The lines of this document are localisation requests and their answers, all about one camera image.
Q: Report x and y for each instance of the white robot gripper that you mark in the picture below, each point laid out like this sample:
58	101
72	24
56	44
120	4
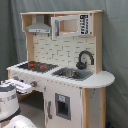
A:
9	106

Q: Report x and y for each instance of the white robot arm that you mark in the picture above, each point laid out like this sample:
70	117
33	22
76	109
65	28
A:
19	121

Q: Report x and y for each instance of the wooden toy kitchen unit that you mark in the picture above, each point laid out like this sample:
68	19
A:
79	52

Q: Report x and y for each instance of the red right stove knob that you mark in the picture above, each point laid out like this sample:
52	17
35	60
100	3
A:
34	83

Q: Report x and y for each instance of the black toy stovetop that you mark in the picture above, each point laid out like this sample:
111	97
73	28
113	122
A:
37	66

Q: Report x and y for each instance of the white fridge door with dispenser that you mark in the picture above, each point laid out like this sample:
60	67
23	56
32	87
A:
63	107

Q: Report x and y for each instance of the grey fabric backdrop curtain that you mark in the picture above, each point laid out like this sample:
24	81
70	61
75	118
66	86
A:
115	43

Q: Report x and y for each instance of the grey toy sink basin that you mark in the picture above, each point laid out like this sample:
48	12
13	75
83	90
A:
73	74

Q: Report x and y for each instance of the grey toy range hood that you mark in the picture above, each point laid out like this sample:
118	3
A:
38	25

